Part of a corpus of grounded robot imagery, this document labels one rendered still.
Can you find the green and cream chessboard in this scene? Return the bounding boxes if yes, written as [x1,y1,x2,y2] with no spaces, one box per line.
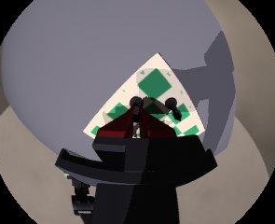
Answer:
[83,53,205,138]

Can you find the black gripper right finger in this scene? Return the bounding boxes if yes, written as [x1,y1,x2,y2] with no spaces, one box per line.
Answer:
[139,106,177,138]

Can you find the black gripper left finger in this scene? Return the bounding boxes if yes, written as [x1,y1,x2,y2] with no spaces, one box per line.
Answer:
[95,106,133,138]

